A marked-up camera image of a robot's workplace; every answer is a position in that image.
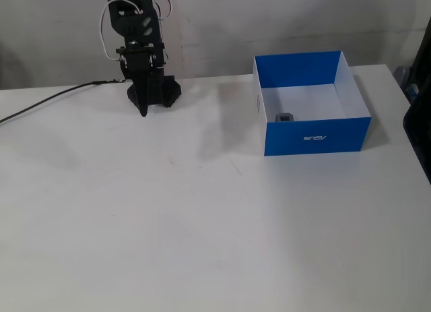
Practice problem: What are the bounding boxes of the black power cable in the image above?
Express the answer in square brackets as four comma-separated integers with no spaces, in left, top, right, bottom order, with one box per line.
[0,79,124,125]

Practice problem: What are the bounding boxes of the gray block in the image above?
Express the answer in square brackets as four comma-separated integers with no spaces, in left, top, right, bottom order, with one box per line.
[274,112,299,123]

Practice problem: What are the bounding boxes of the red white servo wire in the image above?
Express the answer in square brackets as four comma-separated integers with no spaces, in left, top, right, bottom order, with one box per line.
[99,0,173,62]

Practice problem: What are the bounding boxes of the gray blue plastic item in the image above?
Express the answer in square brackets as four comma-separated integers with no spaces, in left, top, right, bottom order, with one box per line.
[393,65,420,104]

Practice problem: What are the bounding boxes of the blue and white cardboard box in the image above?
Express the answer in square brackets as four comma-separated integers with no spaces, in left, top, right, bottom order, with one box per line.
[253,50,372,157]

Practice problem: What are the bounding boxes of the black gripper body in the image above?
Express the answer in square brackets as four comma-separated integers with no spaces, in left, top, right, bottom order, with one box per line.
[115,43,167,80]

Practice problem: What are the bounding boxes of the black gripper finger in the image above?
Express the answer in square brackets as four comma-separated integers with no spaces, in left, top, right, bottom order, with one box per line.
[132,73,152,118]

